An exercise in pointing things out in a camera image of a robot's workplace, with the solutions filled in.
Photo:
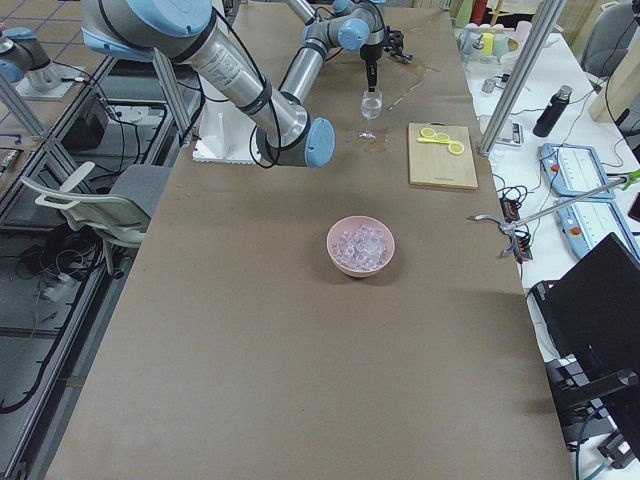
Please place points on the pink bowl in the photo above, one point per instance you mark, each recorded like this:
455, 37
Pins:
352, 223

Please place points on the aluminium frame post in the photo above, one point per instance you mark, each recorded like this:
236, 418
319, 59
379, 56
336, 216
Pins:
542, 27

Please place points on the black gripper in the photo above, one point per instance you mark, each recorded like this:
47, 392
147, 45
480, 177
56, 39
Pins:
369, 54

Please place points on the black monitor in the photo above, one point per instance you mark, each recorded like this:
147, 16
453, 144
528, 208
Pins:
592, 313

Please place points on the grey office chair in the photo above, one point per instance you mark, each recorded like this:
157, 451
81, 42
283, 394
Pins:
613, 34

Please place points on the lemon slice far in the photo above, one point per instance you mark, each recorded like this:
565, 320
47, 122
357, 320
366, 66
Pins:
456, 148

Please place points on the clear wine glass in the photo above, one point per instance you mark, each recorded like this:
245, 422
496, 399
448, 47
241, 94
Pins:
371, 107

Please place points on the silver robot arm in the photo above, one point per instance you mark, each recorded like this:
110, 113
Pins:
309, 15
196, 34

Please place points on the blue teach pendant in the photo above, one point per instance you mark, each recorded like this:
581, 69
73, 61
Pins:
572, 170
585, 223

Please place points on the lemon slice near handle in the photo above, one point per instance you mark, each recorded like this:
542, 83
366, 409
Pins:
428, 133

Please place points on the bamboo cutting board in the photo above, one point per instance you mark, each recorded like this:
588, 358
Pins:
432, 165

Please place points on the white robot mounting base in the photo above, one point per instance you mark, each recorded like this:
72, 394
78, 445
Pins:
225, 136

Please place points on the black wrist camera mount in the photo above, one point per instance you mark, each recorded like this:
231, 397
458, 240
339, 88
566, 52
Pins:
394, 42

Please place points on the metal reacher grabber tool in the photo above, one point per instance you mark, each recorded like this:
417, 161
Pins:
509, 228

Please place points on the blue teach pendant far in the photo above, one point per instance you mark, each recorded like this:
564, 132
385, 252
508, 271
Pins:
572, 170

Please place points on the clear ice cubes pile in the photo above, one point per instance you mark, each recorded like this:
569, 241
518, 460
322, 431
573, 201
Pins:
362, 250

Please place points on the black water bottle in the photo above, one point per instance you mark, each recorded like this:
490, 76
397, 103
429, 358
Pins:
553, 111

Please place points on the yellow plastic knife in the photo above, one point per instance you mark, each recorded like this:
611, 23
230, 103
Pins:
433, 140

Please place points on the blue teach pendant near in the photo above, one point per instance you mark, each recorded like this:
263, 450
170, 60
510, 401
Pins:
585, 223

